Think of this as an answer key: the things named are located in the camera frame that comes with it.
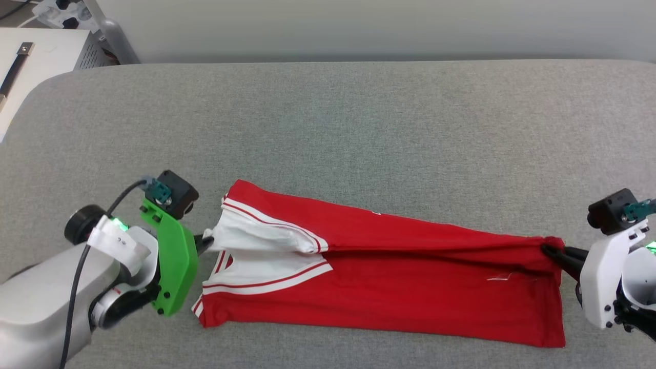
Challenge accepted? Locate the grey fabric sofa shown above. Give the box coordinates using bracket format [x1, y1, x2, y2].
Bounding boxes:
[0, 59, 656, 369]

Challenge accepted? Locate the white power strip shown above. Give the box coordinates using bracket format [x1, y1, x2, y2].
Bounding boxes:
[32, 0, 99, 32]

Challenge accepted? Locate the grey metal frame leg with foot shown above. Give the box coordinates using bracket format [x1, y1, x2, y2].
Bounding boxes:
[84, 0, 140, 65]

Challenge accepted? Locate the white perforated cabinet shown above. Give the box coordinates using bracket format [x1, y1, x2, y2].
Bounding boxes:
[0, 28, 121, 143]

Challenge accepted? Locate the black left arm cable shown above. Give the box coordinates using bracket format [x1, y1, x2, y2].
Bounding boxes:
[59, 176, 172, 369]

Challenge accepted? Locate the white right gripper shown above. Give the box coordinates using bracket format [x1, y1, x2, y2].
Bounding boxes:
[541, 219, 650, 330]

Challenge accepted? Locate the red shirt with white trim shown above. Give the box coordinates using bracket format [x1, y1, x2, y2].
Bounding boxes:
[191, 179, 567, 349]

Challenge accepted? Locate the black strap with metal end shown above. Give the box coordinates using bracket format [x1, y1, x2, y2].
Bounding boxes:
[0, 42, 36, 99]

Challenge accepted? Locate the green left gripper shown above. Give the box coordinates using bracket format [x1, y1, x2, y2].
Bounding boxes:
[139, 198, 214, 316]

